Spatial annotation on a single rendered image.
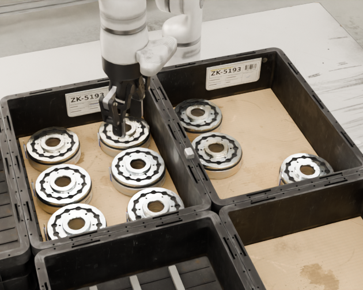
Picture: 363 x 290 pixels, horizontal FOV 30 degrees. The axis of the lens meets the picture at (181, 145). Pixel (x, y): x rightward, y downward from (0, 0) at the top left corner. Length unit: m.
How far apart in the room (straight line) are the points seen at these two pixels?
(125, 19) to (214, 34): 0.94
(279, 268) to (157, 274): 0.21
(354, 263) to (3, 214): 0.63
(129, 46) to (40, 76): 0.78
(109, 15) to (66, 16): 2.36
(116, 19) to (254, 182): 0.46
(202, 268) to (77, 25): 2.26
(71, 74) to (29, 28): 1.53
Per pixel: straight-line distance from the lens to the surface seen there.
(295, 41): 1.93
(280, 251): 1.20
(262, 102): 1.48
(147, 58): 1.02
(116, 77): 1.06
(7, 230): 1.24
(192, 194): 1.17
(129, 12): 1.00
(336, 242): 1.23
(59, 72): 1.79
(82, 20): 3.32
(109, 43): 1.03
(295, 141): 1.40
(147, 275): 1.15
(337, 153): 1.31
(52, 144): 1.36
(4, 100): 1.35
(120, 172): 1.27
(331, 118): 1.31
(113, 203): 1.25
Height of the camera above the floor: 1.75
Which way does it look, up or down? 43 degrees down
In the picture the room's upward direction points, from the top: 1 degrees clockwise
